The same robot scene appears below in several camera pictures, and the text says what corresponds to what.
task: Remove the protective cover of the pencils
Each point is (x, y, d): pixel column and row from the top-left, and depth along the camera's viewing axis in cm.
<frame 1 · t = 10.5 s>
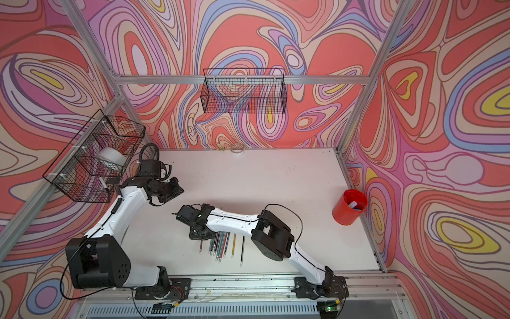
left hand: (184, 189, 85), fingers closed
right hand: (200, 241, 84), fingers closed
red plastic cup: (348, 209, 88), point 9 cm above the table
red pencil: (200, 246, 80), point 6 cm above the table
bundle of coloured pencils: (218, 245, 86), on the table

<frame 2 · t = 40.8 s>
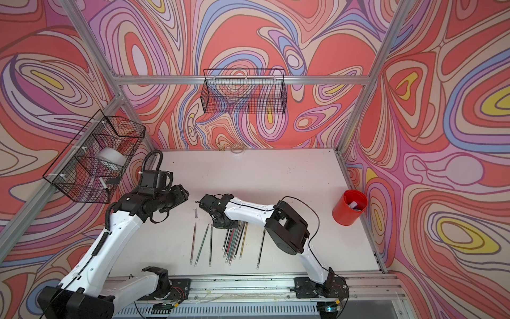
left hand: (186, 194, 78), fingers open
right hand: (225, 229, 87), fingers closed
red pencil: (193, 243, 86), on the table
dark blue pencil: (210, 246, 86), on the table
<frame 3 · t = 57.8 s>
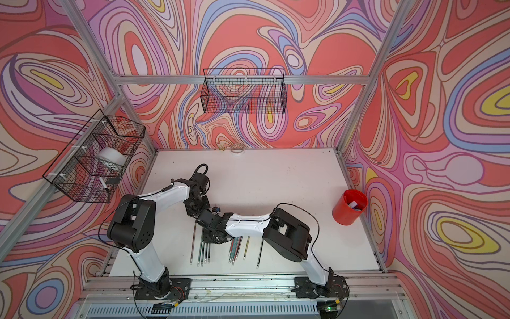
left hand: (207, 212, 94), fingers closed
right hand: (209, 244, 85), fingers closed
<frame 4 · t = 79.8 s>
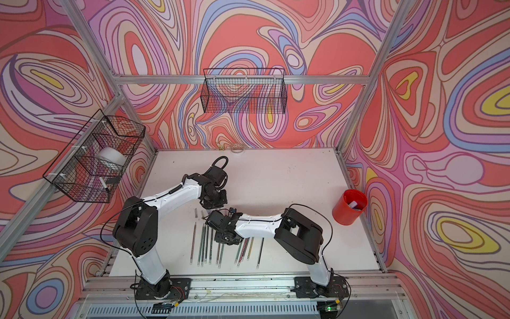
left hand: (227, 205, 90), fingers closed
right hand: (223, 244, 85), fingers closed
